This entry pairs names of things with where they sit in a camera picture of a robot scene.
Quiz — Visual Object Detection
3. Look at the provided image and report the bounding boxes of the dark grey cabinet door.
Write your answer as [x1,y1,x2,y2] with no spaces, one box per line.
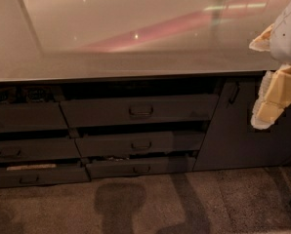
[194,77,291,171]

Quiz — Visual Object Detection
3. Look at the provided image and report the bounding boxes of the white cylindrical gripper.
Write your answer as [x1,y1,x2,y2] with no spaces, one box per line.
[249,2,291,130]

